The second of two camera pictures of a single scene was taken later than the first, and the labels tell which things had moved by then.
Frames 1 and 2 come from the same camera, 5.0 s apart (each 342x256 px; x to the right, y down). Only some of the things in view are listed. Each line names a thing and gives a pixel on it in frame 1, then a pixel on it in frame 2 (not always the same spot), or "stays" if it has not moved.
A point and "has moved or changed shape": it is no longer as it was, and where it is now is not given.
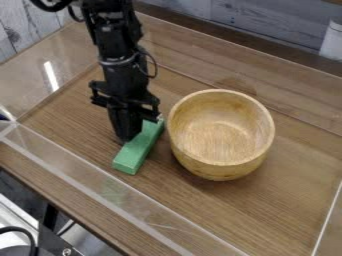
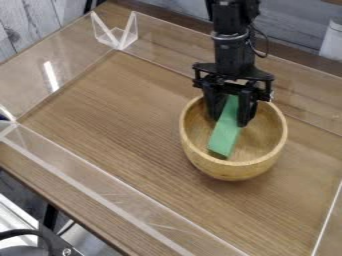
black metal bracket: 53,245 stays
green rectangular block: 133,151 to 226,135
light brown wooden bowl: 221,132 has moved or changed shape
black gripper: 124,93 to 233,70
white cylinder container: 331,47 stays
